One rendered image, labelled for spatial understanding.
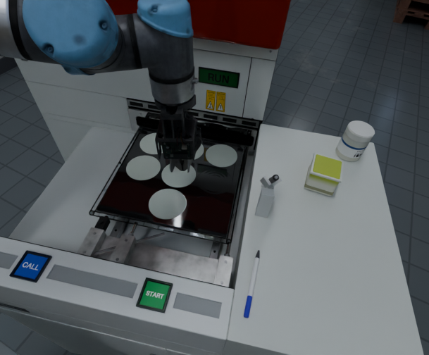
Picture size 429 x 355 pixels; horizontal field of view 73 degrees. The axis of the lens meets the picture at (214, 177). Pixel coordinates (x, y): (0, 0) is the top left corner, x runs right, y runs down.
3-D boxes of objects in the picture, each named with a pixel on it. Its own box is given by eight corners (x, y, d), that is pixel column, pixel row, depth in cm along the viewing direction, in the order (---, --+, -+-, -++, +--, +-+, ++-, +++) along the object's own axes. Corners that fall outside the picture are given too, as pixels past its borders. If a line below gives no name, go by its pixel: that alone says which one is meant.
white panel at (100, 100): (46, 113, 112) (-9, -3, 81) (255, 151, 104) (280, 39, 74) (41, 118, 110) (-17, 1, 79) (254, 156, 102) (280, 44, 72)
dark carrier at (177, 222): (144, 128, 98) (143, 127, 97) (244, 146, 95) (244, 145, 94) (96, 210, 76) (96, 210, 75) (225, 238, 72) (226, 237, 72)
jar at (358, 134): (334, 143, 87) (346, 117, 80) (358, 147, 87) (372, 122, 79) (335, 159, 83) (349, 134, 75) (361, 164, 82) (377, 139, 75)
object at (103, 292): (15, 260, 73) (-16, 232, 63) (228, 309, 68) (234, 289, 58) (-11, 297, 67) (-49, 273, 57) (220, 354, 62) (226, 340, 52)
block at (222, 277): (219, 259, 70) (220, 253, 68) (232, 262, 70) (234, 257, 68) (212, 291, 65) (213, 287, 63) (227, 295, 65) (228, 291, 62)
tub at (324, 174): (306, 169, 80) (314, 151, 74) (334, 177, 78) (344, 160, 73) (302, 189, 75) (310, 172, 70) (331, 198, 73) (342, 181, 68)
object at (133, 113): (133, 127, 105) (129, 106, 98) (253, 148, 101) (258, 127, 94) (131, 130, 104) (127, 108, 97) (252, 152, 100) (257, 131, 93)
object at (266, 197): (255, 196, 73) (265, 159, 62) (270, 199, 72) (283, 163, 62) (252, 216, 69) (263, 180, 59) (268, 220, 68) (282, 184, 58)
